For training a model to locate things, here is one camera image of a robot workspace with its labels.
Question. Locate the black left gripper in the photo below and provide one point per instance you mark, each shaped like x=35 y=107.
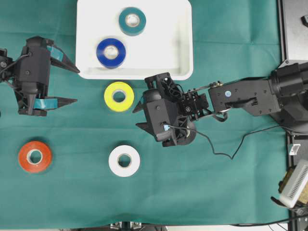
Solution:
x=32 y=74

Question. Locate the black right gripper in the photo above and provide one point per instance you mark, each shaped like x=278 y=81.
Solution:
x=191 y=106

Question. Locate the black tape roll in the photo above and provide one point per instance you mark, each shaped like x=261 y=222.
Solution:
x=188 y=134

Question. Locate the blue tape roll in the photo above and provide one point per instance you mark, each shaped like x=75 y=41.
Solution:
x=111 y=52

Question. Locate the white tape roll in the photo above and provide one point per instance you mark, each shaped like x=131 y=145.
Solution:
x=124 y=161

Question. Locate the red tape roll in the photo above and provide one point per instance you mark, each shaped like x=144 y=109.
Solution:
x=35 y=157

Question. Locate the teal tape roll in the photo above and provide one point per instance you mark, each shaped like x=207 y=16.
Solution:
x=132 y=21

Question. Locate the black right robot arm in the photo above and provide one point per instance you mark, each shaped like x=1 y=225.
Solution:
x=283 y=95

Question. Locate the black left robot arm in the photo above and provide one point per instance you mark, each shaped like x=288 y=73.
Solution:
x=7 y=65

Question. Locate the yellow tape roll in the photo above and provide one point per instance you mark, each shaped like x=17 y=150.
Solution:
x=119 y=96

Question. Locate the green table cloth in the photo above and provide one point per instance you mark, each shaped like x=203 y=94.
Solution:
x=183 y=185

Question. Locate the white plastic tray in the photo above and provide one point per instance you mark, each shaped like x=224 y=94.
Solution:
x=165 y=44

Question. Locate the silver vented box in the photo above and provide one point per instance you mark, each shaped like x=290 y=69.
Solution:
x=295 y=184

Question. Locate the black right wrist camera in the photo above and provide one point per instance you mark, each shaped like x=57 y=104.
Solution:
x=160 y=112

